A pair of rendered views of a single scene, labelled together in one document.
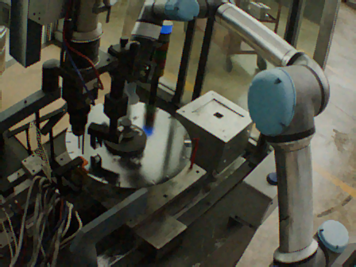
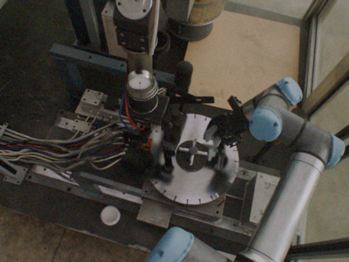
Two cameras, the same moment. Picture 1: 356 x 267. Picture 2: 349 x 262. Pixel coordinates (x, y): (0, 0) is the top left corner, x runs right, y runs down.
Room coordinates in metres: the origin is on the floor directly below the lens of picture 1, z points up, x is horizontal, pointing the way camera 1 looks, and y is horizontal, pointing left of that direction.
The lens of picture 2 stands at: (0.60, -0.17, 1.91)
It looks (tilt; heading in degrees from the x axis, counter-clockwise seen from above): 65 degrees down; 65
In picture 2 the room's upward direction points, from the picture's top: 9 degrees clockwise
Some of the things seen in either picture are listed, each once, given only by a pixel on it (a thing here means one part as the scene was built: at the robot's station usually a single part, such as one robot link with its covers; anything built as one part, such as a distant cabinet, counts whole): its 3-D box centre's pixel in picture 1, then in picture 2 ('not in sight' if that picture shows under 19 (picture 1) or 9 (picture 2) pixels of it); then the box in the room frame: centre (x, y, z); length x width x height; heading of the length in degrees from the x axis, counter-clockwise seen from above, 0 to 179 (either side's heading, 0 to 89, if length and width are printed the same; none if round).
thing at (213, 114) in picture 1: (213, 134); (270, 206); (1.07, -0.11, 0.82); 0.18 x 0.18 x 0.15; 57
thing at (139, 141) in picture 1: (125, 135); (191, 154); (0.82, 0.13, 0.96); 0.11 x 0.11 x 0.03
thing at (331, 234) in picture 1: (325, 247); not in sight; (0.56, -0.45, 0.91); 0.13 x 0.12 x 0.14; 131
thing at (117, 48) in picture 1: (118, 77); (173, 130); (0.74, 0.14, 1.17); 0.06 x 0.05 x 0.20; 138
